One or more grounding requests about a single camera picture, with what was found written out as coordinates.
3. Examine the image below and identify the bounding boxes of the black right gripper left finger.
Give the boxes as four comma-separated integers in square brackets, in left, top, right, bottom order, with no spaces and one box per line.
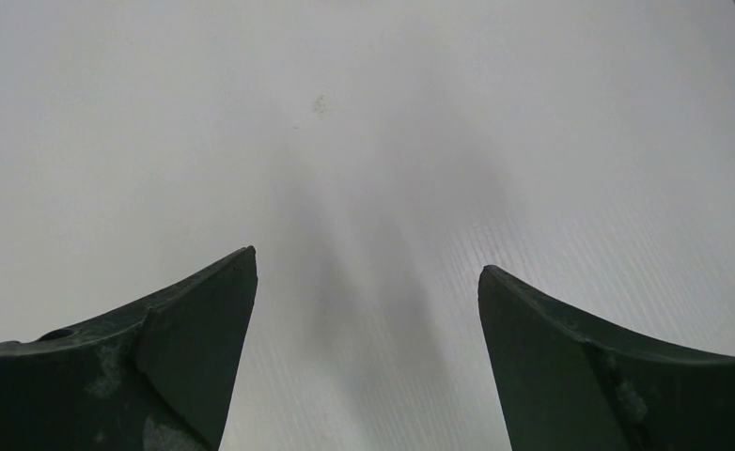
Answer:
[0,246,258,450]

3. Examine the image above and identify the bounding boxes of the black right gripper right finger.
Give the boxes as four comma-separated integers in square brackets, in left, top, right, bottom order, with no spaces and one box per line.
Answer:
[477,265,735,451]

